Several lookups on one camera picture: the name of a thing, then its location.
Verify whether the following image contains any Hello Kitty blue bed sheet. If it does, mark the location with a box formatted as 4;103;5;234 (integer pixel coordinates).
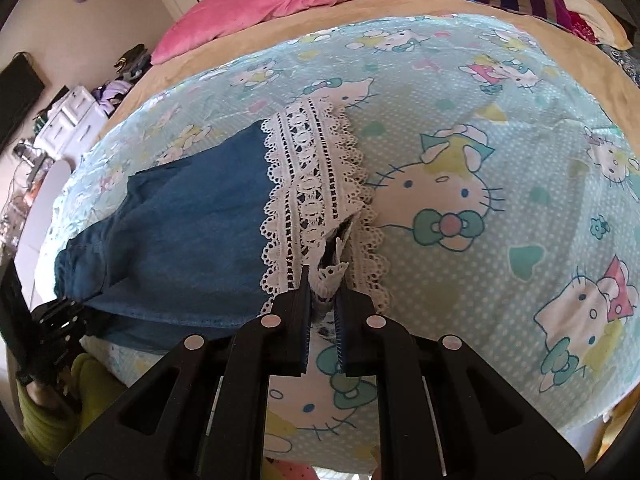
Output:
34;13;640;476

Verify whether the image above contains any white drawer cabinet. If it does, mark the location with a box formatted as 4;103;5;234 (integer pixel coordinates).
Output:
34;86;108;169

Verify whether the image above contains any black wall television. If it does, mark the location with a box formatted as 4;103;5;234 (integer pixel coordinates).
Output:
0;52;46;150

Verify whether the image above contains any beige bed blanket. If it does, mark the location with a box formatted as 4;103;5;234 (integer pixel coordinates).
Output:
98;0;640;156

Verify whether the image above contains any blue denim pants lace hem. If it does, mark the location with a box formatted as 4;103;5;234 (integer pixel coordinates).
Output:
54;98;390;353

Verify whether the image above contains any yellow green sleeve forearm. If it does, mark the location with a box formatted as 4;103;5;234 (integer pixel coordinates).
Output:
16;353;127;466

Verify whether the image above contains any white round stool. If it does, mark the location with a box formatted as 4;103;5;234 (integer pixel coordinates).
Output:
14;159;72;309

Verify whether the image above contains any pile of clothes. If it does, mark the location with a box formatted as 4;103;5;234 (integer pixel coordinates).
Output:
91;44;152;117

